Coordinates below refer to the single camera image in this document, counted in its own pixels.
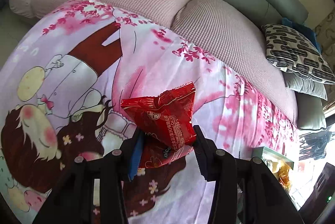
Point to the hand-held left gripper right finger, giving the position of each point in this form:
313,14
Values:
202,161

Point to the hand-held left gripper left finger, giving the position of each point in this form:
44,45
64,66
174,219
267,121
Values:
137,158

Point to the plain red snack packet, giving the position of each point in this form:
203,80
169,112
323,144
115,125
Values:
162,119

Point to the teal shallow box tray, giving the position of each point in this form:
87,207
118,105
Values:
261,153

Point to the orange cake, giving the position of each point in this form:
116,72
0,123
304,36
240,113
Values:
282,174

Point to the printed cartoon blanket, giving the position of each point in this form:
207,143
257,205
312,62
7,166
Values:
170,61

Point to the dark device with green light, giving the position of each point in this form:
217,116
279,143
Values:
322,200

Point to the grey pillow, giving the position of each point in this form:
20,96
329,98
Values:
306,87

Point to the black and white patterned pillow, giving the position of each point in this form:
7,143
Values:
293,51

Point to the blue cloth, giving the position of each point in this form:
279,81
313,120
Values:
306,30

